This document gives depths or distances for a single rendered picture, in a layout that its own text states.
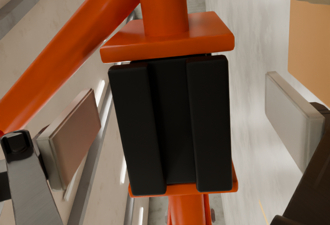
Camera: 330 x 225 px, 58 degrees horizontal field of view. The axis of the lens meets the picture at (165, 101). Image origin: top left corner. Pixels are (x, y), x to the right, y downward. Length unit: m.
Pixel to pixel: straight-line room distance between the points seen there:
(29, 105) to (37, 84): 0.02
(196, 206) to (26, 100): 0.12
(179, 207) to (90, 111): 0.08
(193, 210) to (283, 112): 0.08
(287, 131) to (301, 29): 0.20
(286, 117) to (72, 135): 0.11
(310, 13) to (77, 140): 0.25
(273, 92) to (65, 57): 0.12
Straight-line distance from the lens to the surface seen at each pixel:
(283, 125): 0.17
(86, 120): 0.19
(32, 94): 0.19
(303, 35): 0.34
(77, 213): 7.25
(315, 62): 0.32
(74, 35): 0.17
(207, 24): 0.16
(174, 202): 0.19
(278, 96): 0.17
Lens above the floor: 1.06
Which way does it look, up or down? 5 degrees up
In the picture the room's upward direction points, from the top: 95 degrees counter-clockwise
